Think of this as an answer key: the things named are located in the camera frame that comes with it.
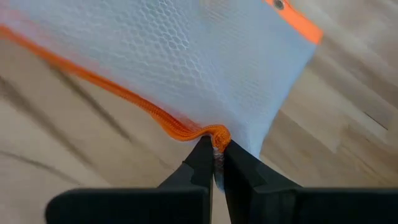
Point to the white mesh pouch orange trim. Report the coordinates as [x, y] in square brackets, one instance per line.
[186, 56]

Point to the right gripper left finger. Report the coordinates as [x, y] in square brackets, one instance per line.
[130, 207]

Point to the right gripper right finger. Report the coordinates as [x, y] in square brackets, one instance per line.
[311, 205]

